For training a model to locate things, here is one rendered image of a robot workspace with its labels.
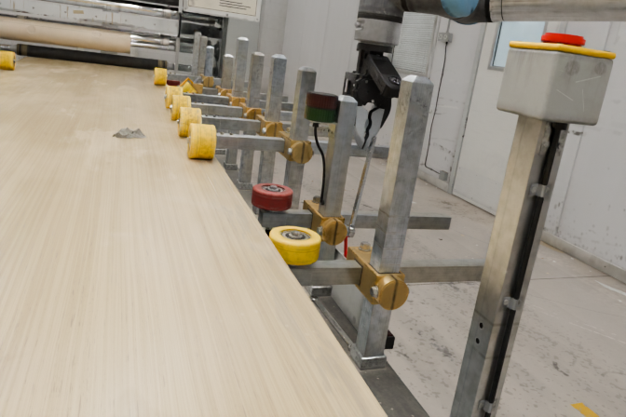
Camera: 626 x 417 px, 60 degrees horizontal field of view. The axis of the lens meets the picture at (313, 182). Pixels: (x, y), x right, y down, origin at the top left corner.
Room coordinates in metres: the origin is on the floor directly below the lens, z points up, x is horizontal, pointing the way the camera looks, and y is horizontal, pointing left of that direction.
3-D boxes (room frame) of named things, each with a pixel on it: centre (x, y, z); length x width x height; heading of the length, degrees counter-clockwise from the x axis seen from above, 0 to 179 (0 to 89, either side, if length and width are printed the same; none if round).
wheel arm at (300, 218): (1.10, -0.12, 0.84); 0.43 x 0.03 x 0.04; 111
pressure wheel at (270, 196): (1.02, 0.08, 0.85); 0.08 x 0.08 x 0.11
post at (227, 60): (2.19, 0.40, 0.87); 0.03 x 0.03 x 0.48; 21
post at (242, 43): (1.96, 0.31, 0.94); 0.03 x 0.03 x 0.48; 21
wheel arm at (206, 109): (1.77, 0.22, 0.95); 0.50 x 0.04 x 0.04; 111
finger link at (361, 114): (1.12, -0.07, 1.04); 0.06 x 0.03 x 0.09; 21
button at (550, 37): (0.55, -0.22, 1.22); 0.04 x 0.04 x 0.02
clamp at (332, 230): (1.05, -0.03, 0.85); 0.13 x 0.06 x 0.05; 21
